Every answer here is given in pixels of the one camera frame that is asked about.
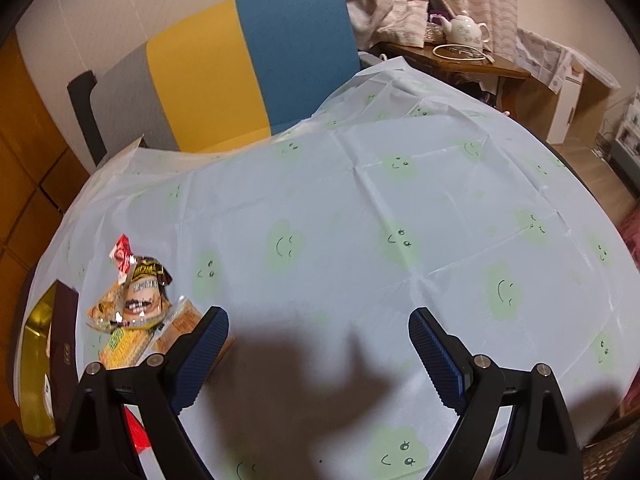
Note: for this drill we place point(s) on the pale blue printed tablecloth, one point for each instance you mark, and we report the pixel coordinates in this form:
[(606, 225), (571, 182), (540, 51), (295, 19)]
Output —
[(350, 210)]

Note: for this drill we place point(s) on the wooden side table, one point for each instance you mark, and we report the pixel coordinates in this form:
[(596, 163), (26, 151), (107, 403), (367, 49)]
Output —
[(425, 65)]

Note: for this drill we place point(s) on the brown sesame paste packet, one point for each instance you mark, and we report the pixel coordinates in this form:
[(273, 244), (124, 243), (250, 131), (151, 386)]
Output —
[(145, 292)]

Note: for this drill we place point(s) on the white storage rack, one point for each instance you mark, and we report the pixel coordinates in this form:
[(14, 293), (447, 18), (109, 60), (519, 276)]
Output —
[(627, 135)]

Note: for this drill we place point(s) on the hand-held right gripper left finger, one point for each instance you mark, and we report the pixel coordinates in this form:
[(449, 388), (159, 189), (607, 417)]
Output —
[(200, 360)]

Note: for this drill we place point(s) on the red patterned cloth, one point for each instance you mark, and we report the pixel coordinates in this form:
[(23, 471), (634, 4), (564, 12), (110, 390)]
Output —
[(632, 235)]

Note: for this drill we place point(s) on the gold tin box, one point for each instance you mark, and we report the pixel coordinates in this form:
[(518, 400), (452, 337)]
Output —
[(62, 340)]

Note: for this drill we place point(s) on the orange wooden cabinet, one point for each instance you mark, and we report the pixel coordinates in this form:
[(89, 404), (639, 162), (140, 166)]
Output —
[(30, 160)]

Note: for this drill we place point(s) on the cardboard box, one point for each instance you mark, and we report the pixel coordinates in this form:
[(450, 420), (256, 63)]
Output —
[(565, 95)]

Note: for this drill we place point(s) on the clear glass jar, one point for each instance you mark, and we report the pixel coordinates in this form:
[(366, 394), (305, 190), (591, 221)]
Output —
[(434, 31)]

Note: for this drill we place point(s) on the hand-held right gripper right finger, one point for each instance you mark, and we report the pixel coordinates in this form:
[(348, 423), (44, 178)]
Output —
[(440, 365)]

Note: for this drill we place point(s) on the grey yellow blue chair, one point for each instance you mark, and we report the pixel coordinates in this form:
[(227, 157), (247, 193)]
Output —
[(225, 75)]

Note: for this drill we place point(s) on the red white sachet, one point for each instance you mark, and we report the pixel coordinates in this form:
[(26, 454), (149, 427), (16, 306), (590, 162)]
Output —
[(121, 255)]

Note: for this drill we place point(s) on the purple pouch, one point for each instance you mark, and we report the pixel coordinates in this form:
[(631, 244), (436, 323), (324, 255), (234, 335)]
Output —
[(440, 16)]

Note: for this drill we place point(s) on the red snack packet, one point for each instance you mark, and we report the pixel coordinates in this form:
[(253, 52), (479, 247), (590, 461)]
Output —
[(137, 430)]

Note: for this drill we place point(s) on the yellow cracker packet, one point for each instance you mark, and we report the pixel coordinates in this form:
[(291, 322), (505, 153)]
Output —
[(122, 345)]

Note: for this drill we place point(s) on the yellow clear snack packet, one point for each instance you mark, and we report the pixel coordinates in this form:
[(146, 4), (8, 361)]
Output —
[(105, 310)]

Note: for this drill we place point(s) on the brown wicker chair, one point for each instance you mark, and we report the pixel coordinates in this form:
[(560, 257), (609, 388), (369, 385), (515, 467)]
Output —
[(615, 450)]

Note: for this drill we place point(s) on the white teapot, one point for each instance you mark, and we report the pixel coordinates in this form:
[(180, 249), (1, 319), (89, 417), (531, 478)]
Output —
[(465, 30)]

